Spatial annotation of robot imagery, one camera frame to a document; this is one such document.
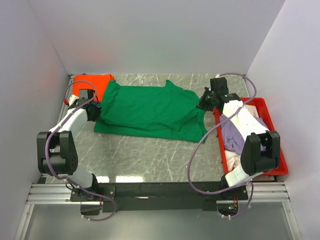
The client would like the folded orange t shirt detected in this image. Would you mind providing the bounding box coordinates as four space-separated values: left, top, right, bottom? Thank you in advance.
72 74 115 103

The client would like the pale pink t shirt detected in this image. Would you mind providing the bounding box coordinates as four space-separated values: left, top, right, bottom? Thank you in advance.
224 103 262 173

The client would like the lavender t shirt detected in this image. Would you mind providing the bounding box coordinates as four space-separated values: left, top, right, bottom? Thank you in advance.
219 115 269 155

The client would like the green t shirt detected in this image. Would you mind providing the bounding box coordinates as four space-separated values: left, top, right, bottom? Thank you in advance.
93 80 207 143

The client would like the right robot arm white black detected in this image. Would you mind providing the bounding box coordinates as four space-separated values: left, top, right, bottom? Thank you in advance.
197 75 281 200

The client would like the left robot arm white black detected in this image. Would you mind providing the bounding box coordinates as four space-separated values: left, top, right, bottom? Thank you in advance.
36 89 101 201

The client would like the black base beam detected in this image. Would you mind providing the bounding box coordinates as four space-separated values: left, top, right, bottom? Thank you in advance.
69 181 251 213

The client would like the aluminium frame rail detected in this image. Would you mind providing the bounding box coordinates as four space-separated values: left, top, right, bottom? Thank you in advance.
26 182 291 205

